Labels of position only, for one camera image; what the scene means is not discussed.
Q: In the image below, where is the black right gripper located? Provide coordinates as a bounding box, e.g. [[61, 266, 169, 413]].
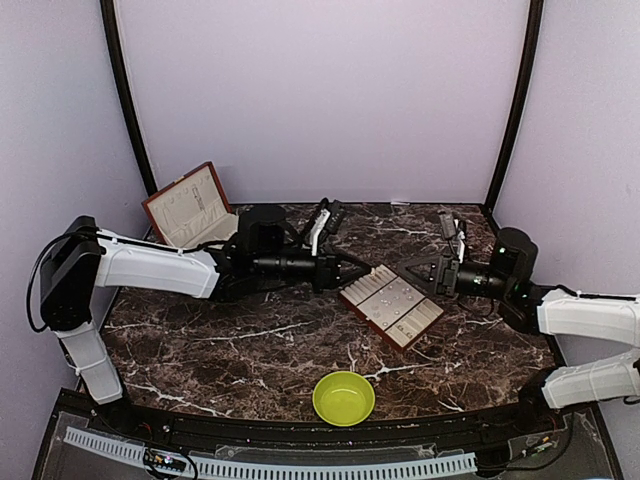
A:
[[397, 253, 514, 300]]

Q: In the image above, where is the brown ring earring tray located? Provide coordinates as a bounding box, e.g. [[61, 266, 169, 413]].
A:
[[339, 264, 444, 352]]

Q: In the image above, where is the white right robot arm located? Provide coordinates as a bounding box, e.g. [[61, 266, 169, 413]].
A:
[[398, 227, 639, 434]]

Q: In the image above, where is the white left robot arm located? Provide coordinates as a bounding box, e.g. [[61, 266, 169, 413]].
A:
[[25, 200, 372, 436]]

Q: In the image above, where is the brown wooden jewelry box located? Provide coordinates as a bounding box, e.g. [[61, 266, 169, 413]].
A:
[[142, 161, 238, 248]]

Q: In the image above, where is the green bowl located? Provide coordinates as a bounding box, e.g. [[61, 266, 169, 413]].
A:
[[312, 371, 376, 427]]

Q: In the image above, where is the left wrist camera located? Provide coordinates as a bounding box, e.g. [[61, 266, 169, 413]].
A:
[[302, 198, 346, 256]]

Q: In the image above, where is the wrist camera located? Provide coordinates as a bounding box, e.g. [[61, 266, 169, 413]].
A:
[[438, 210, 467, 262], [302, 198, 346, 256]]

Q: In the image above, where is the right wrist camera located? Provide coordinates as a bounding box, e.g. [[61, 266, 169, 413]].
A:
[[438, 210, 467, 262]]

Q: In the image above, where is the white slotted cable duct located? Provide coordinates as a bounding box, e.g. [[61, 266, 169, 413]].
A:
[[63, 427, 478, 479]]

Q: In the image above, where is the black right frame post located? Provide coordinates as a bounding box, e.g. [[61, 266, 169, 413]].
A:
[[483, 0, 545, 218]]

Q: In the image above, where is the black frame post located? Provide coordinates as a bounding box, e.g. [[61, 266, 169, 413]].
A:
[[483, 0, 545, 218], [99, 0, 158, 196]]

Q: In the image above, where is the black left frame post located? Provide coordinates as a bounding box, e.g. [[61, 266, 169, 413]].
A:
[[99, 0, 158, 196]]

